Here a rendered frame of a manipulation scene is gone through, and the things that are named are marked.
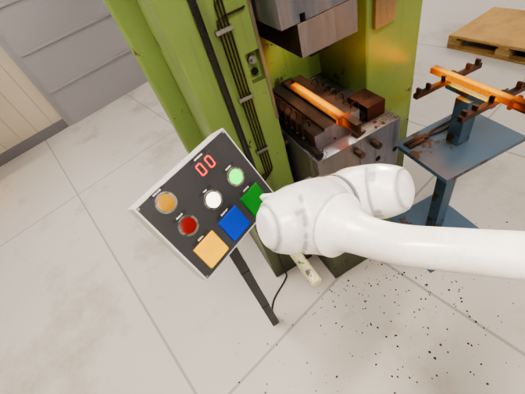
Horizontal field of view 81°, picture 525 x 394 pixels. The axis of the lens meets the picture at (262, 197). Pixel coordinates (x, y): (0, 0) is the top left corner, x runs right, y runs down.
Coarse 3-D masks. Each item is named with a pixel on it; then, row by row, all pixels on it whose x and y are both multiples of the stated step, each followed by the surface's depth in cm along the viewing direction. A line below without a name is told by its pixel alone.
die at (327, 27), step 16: (352, 0) 86; (320, 16) 85; (336, 16) 87; (352, 16) 89; (272, 32) 99; (288, 32) 89; (304, 32) 85; (320, 32) 88; (336, 32) 90; (352, 32) 92; (288, 48) 94; (304, 48) 88; (320, 48) 91
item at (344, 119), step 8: (296, 88) 131; (304, 88) 129; (312, 96) 123; (320, 104) 118; (328, 104) 117; (328, 112) 115; (336, 112) 113; (344, 120) 110; (352, 120) 105; (352, 128) 107; (360, 128) 105
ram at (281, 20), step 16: (256, 0) 86; (272, 0) 78; (288, 0) 78; (304, 0) 80; (320, 0) 82; (336, 0) 84; (256, 16) 92; (272, 16) 83; (288, 16) 81; (304, 16) 83
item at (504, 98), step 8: (432, 72) 125; (440, 72) 122; (448, 72) 120; (448, 80) 120; (456, 80) 117; (464, 80) 115; (472, 80) 114; (472, 88) 112; (480, 88) 109; (488, 88) 108; (488, 96) 108; (496, 96) 105; (504, 96) 104; (512, 96) 103; (520, 96) 101; (504, 104) 104; (512, 104) 101; (520, 104) 99; (520, 112) 100
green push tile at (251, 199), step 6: (252, 186) 93; (258, 186) 93; (246, 192) 92; (252, 192) 92; (258, 192) 93; (246, 198) 91; (252, 198) 92; (258, 198) 93; (246, 204) 91; (252, 204) 92; (258, 204) 93; (252, 210) 92; (258, 210) 93
